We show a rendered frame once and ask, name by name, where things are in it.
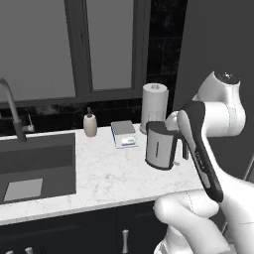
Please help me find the wide dark cupboard door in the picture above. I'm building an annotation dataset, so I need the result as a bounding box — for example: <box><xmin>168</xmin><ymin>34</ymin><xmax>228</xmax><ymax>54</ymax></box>
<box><xmin>0</xmin><ymin>206</ymin><xmax>118</xmax><ymax>254</ymax></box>

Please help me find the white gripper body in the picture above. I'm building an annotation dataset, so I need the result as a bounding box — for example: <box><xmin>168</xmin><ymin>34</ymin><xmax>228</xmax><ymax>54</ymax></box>
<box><xmin>164</xmin><ymin>110</ymin><xmax>182</xmax><ymax>132</ymax></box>

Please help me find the grey electric kettle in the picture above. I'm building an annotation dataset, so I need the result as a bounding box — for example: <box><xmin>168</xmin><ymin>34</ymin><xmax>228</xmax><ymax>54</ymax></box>
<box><xmin>144</xmin><ymin>120</ymin><xmax>190</xmax><ymax>172</ymax></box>

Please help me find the narrow dark cupboard door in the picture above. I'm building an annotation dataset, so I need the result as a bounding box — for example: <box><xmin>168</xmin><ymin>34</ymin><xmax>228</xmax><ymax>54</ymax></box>
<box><xmin>116</xmin><ymin>200</ymin><xmax>168</xmax><ymax>254</ymax></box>

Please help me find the dark grey sink basin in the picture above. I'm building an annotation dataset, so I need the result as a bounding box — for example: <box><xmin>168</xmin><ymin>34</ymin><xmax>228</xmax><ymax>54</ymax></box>
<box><xmin>0</xmin><ymin>132</ymin><xmax>77</xmax><ymax>205</ymax></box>

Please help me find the beige soap dispenser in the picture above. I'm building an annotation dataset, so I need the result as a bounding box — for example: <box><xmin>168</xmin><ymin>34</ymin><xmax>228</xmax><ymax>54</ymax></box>
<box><xmin>82</xmin><ymin>106</ymin><xmax>98</xmax><ymax>138</ymax></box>

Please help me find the silver fridge handle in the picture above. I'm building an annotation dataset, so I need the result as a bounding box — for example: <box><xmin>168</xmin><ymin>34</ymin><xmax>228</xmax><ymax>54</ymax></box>
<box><xmin>243</xmin><ymin>161</ymin><xmax>254</xmax><ymax>182</ymax></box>

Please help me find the white paper towel roll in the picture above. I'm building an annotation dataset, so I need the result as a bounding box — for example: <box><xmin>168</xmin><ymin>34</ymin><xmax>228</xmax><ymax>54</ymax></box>
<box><xmin>139</xmin><ymin>82</ymin><xmax>170</xmax><ymax>135</ymax></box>

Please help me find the grey framed window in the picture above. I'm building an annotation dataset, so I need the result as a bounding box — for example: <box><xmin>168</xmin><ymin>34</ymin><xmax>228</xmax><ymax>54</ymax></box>
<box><xmin>0</xmin><ymin>0</ymin><xmax>152</xmax><ymax>107</ymax></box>

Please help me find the white kitchen scale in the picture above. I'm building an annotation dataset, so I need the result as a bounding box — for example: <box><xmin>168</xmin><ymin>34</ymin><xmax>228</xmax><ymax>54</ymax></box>
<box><xmin>110</xmin><ymin>120</ymin><xmax>140</xmax><ymax>150</ymax></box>

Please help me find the grey sink tap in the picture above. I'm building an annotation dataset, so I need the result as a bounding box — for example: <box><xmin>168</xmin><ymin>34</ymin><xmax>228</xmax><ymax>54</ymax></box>
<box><xmin>0</xmin><ymin>77</ymin><xmax>28</xmax><ymax>144</ymax></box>

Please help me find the small grey side sprayer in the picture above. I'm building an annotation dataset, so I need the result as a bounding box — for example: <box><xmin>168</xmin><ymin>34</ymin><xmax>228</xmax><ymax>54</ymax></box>
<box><xmin>22</xmin><ymin>113</ymin><xmax>36</xmax><ymax>134</ymax></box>

